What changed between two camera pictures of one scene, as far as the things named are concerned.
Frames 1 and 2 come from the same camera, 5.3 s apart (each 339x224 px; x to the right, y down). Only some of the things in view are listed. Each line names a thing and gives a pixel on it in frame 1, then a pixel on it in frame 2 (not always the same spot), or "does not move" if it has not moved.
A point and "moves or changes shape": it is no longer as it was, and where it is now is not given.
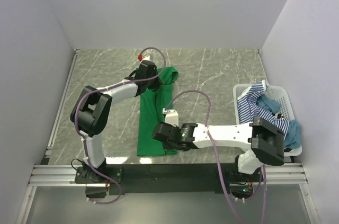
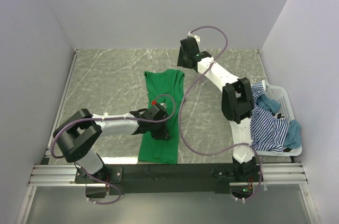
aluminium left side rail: x=62 y=104 does not move
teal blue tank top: x=293 y=139 does not move
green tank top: x=153 y=101 moves or changes shape
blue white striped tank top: x=248 y=109 does not move
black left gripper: x=157 y=84 -> x=163 y=134
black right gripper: x=168 y=146 -> x=180 y=61
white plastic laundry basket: x=279 y=95 does not move
